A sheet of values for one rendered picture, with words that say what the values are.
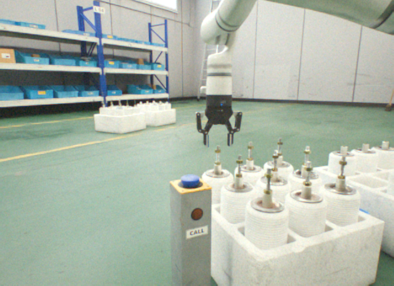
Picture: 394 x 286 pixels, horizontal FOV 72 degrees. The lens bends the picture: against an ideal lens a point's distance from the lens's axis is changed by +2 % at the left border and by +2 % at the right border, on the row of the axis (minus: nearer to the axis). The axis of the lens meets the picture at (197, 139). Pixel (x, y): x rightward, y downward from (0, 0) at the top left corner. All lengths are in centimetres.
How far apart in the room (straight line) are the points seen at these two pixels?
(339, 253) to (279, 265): 18
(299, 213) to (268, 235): 11
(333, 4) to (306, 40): 676
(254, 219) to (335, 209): 24
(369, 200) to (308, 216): 41
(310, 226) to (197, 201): 29
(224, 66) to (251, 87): 695
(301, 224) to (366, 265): 23
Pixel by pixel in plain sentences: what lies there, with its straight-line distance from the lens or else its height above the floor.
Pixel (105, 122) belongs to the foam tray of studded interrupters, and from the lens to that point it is 304.
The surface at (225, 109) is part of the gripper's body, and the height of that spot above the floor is 45.
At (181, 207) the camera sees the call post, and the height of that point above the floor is 28.
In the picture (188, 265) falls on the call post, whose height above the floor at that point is 15.
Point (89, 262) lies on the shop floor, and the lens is 94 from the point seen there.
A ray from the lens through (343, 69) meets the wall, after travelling 702.
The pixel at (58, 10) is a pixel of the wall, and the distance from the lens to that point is 616.
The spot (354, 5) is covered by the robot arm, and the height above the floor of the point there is 64.
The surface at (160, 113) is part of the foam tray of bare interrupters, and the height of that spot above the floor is 15.
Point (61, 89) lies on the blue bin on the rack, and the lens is 570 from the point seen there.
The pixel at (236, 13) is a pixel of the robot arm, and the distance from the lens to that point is 64.
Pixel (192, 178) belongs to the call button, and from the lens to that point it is 57.
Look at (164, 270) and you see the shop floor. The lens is 86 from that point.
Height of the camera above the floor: 53
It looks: 12 degrees down
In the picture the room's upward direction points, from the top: straight up
